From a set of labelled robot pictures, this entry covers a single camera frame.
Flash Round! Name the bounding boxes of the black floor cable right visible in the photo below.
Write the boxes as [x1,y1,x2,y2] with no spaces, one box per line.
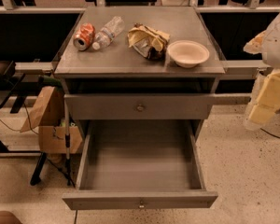
[260,127,280,141]

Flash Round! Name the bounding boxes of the black floor cable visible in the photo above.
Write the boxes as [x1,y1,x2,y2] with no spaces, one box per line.
[260,127,280,141]
[46,157,78,224]

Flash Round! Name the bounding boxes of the clear plastic water bottle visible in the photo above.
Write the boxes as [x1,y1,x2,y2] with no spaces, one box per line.
[92,16,125,50]

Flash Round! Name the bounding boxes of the orange soda can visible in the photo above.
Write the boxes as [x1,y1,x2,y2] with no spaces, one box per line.
[73,23,95,51]

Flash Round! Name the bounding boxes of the grey drawer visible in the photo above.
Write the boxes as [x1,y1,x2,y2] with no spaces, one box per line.
[63,120,217,210]
[64,94,215,120]

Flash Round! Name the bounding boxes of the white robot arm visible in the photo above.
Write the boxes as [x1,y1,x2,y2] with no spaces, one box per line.
[244,13,280,131]

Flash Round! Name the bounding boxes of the black stand left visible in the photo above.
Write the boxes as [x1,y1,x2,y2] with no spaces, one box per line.
[0,61,47,186]

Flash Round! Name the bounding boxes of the green object behind box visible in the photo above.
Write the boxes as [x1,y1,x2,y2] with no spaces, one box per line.
[38,76,62,88]

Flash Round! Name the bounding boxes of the grey top drawer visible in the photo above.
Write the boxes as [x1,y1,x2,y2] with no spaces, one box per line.
[64,94,215,120]

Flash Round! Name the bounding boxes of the grey drawer cabinet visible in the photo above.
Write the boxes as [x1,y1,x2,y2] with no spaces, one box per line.
[54,6,227,133]

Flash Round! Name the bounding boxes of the brown cardboard box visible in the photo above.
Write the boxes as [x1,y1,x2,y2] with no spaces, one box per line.
[19,86,84,155]

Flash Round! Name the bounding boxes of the crumpled yellow chip bag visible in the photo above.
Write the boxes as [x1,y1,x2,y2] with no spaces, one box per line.
[128,23,170,61]

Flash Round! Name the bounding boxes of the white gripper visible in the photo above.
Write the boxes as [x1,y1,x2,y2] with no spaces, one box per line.
[244,70,280,131]

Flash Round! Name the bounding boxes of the white paper bowl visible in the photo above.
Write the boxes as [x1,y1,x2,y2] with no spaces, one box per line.
[167,40,210,68]

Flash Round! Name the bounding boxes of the black floor cable left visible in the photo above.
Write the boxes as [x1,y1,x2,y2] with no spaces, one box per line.
[46,157,78,224]

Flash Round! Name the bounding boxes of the white and black pole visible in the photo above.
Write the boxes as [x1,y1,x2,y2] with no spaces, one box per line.
[64,101,71,186]

